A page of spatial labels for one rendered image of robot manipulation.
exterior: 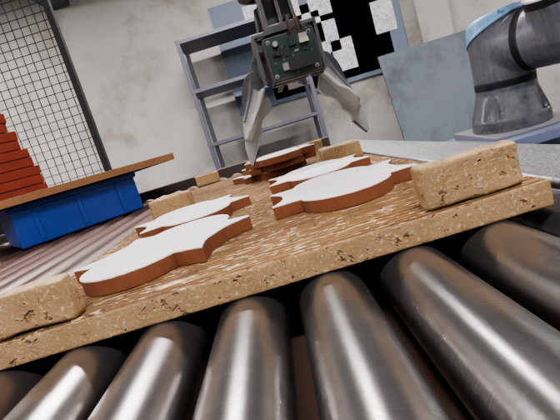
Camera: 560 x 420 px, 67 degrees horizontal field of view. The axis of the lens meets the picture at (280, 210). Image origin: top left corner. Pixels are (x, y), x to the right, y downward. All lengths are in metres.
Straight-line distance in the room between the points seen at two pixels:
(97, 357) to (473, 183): 0.23
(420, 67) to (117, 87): 2.92
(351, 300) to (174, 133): 4.22
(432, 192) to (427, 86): 4.10
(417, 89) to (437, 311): 4.15
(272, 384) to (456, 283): 0.09
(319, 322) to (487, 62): 0.83
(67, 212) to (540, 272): 1.05
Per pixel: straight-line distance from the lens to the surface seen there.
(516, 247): 0.23
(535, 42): 0.92
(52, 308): 0.28
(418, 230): 0.25
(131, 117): 4.51
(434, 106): 4.30
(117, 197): 1.17
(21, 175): 1.32
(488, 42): 0.97
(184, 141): 4.38
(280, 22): 0.48
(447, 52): 4.52
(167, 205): 0.64
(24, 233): 1.13
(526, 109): 0.97
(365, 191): 0.32
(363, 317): 0.19
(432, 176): 0.25
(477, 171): 0.26
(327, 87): 0.54
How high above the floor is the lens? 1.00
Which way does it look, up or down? 10 degrees down
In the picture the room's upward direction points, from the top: 17 degrees counter-clockwise
